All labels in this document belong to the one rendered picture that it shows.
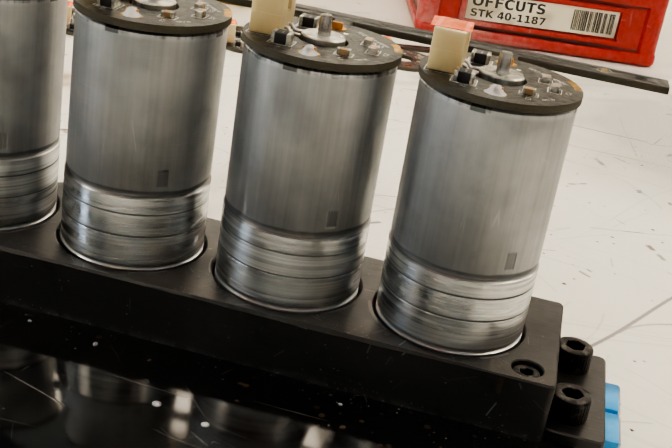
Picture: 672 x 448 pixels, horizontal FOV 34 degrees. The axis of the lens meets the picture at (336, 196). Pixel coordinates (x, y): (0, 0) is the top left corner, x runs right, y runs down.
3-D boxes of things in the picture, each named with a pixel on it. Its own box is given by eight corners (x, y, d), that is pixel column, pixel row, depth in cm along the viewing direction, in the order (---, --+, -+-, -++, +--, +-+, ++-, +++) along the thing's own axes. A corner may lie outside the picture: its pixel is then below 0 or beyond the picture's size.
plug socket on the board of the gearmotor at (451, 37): (475, 79, 16) (485, 36, 16) (419, 68, 17) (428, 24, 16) (481, 67, 17) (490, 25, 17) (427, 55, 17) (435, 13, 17)
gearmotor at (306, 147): (332, 373, 18) (386, 68, 16) (188, 336, 18) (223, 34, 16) (363, 306, 20) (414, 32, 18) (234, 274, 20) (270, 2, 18)
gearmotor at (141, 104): (168, 330, 18) (201, 29, 16) (31, 295, 19) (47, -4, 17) (217, 270, 20) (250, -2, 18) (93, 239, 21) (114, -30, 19)
